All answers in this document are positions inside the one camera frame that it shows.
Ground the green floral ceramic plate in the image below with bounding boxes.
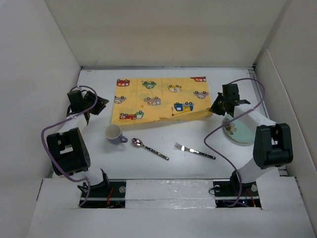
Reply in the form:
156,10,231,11
223,119,255,144

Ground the yellow car-print cloth placemat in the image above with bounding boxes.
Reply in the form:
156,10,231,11
111,76,212,126

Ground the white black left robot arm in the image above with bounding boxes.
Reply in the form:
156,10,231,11
41,86,109,184

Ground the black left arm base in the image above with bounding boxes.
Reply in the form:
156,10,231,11
79,180,126,209

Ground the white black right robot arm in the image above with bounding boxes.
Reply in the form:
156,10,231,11
210,83,293,197

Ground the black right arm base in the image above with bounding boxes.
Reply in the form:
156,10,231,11
209,179,262,208

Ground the purple ceramic mug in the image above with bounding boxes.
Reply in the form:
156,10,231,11
105,124,128,145

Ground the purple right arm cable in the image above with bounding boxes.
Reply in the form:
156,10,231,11
204,78,265,206

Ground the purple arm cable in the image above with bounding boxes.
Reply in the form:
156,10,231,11
204,78,265,206
41,85,99,207

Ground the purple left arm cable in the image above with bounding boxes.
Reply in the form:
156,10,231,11
41,85,99,207

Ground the silver spoon patterned handle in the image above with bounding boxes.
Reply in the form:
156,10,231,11
132,138,169,161

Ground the silver fork patterned handle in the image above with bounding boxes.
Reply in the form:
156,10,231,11
174,143,216,160

